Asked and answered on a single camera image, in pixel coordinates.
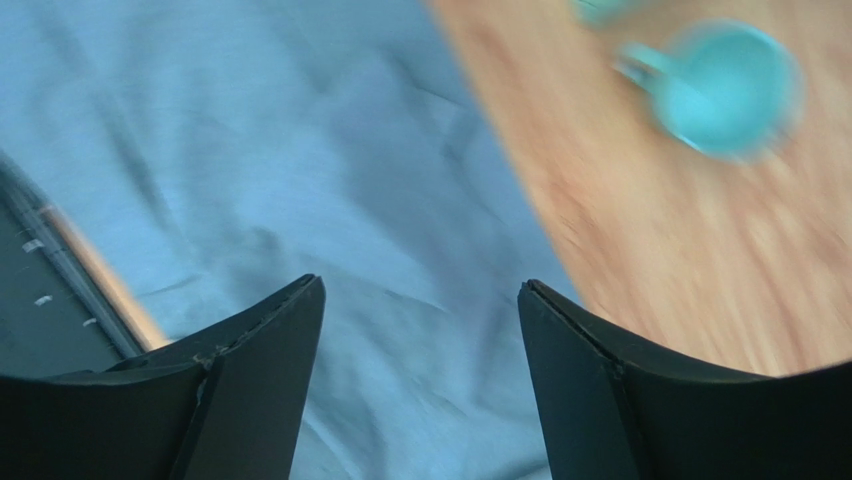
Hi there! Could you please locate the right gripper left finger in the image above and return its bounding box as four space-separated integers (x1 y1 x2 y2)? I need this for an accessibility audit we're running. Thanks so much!
1 275 326 479

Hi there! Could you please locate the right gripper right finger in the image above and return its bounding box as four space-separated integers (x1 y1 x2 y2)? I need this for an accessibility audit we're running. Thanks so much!
517 280 851 479

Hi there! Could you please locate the grey long sleeve shirt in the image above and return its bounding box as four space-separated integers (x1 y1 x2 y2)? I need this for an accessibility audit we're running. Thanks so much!
1 1 572 479

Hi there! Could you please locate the teal cup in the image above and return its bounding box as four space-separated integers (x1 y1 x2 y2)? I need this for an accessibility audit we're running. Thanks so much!
614 19 804 163

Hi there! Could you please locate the aluminium frame rail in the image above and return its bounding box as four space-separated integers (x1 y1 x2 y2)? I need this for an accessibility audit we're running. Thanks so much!
1 153 145 359

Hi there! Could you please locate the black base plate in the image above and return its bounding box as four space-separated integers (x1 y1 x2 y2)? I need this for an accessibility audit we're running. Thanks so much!
1 206 122 378

